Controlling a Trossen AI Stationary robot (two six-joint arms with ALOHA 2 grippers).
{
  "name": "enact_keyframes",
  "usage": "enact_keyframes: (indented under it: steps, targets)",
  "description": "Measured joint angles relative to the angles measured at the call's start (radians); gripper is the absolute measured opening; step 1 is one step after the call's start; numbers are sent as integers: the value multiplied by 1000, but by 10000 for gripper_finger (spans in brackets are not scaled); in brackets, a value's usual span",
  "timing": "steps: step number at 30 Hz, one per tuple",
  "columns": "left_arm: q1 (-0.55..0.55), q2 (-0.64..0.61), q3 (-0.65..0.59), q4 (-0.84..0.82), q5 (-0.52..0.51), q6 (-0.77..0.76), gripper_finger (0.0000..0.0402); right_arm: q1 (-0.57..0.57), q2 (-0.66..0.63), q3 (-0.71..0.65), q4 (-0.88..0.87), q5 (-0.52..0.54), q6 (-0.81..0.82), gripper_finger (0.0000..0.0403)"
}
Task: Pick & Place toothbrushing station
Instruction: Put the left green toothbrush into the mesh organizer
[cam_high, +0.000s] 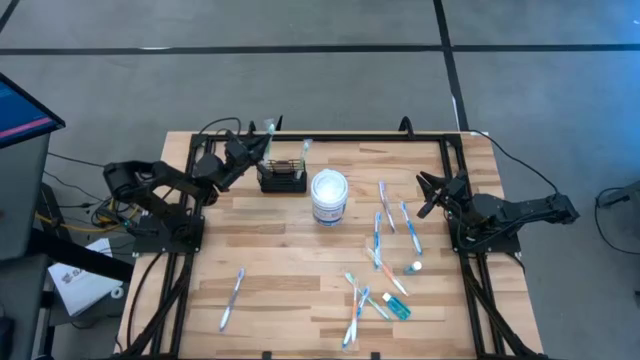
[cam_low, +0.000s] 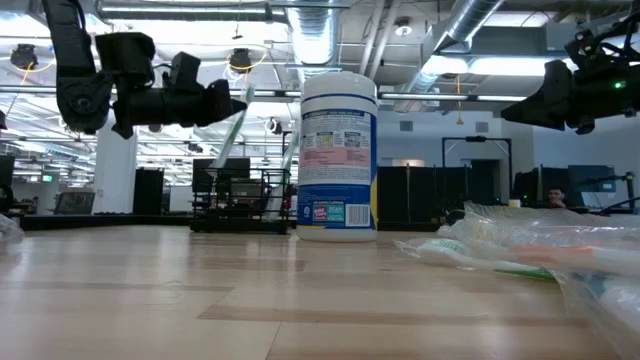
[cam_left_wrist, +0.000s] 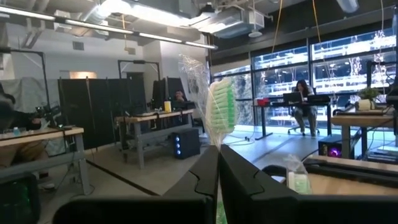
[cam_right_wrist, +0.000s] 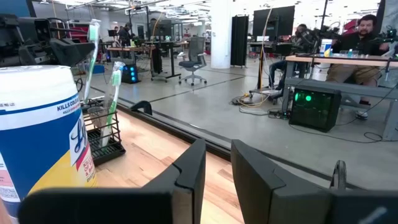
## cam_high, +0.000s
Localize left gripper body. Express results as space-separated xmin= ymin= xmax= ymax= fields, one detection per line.
xmin=222 ymin=130 xmax=257 ymax=174

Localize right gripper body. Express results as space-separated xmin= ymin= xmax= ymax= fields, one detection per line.
xmin=435 ymin=171 xmax=472 ymax=214

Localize green toothbrush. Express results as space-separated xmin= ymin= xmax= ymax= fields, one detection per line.
xmin=295 ymin=138 xmax=315 ymax=180
xmin=343 ymin=271 xmax=393 ymax=322
xmin=262 ymin=118 xmax=277 ymax=162

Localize purple toothbrush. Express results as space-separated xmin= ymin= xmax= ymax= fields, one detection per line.
xmin=218 ymin=267 xmax=247 ymax=333
xmin=377 ymin=179 xmax=397 ymax=234

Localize white wipes canister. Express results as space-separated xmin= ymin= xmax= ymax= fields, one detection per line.
xmin=310 ymin=168 xmax=350 ymax=228

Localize black desk beam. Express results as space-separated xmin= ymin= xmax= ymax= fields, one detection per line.
xmin=27 ymin=227 xmax=136 ymax=284

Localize white printed paper sheet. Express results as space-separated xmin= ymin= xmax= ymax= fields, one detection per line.
xmin=47 ymin=237 xmax=125 ymax=318

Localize blue screen monitor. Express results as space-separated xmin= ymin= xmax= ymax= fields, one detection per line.
xmin=0 ymin=72 xmax=67 ymax=150

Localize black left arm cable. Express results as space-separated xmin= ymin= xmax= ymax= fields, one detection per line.
xmin=198 ymin=117 xmax=244 ymax=139

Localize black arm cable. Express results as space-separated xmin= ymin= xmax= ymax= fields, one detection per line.
xmin=468 ymin=129 xmax=562 ymax=197
xmin=198 ymin=117 xmax=244 ymax=139

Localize black wire basket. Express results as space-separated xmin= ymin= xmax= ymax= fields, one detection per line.
xmin=256 ymin=158 xmax=309 ymax=195

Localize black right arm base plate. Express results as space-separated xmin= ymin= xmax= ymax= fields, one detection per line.
xmin=451 ymin=219 xmax=522 ymax=255

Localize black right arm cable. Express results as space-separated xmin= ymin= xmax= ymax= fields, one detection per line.
xmin=468 ymin=129 xmax=562 ymax=197

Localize black aluminium table frame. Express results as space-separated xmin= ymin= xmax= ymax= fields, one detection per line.
xmin=112 ymin=115 xmax=551 ymax=360

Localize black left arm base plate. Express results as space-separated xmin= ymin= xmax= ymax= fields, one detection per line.
xmin=131 ymin=213 xmax=207 ymax=255

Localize black floor cable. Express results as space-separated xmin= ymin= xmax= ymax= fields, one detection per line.
xmin=593 ymin=186 xmax=640 ymax=257

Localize yellow floor cable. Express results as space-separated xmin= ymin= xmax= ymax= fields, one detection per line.
xmin=33 ymin=197 xmax=139 ymax=235

